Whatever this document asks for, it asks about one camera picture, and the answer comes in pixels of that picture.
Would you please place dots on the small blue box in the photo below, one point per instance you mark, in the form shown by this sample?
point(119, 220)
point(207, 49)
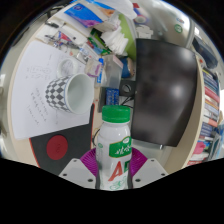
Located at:
point(112, 96)

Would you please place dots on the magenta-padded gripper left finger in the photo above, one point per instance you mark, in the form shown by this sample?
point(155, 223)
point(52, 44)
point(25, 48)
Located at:
point(75, 171)

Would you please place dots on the black red-edged desk mat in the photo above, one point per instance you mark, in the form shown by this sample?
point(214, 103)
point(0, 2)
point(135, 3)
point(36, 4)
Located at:
point(80, 140)

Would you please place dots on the flat round red coaster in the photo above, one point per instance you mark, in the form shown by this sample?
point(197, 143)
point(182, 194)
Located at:
point(57, 147)

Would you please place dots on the beige shelf with books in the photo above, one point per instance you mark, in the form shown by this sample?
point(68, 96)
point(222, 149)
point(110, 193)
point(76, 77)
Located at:
point(210, 110)

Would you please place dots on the blue tissue box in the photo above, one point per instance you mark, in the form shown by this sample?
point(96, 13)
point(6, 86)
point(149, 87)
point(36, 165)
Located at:
point(85, 15)

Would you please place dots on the black white checkered mug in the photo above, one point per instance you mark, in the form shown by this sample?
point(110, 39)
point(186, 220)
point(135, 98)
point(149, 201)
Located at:
point(58, 95)

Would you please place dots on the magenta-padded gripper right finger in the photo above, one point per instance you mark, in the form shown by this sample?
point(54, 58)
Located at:
point(150, 170)

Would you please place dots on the white green-capped drink bottle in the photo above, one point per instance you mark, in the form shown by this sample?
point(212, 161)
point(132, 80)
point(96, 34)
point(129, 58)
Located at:
point(113, 146)

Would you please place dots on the white tape roll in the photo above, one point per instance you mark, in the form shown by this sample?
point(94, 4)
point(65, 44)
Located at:
point(60, 68)

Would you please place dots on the white paper sheet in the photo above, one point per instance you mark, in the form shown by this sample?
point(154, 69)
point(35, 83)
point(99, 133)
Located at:
point(33, 83)

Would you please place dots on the stack of white tissues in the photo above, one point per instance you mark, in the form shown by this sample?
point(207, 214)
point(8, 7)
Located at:
point(115, 40)

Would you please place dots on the black computer monitor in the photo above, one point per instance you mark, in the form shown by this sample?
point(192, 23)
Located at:
point(163, 90)

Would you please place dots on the clear plastic box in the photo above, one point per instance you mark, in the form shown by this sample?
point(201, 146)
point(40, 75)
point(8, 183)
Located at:
point(114, 73)

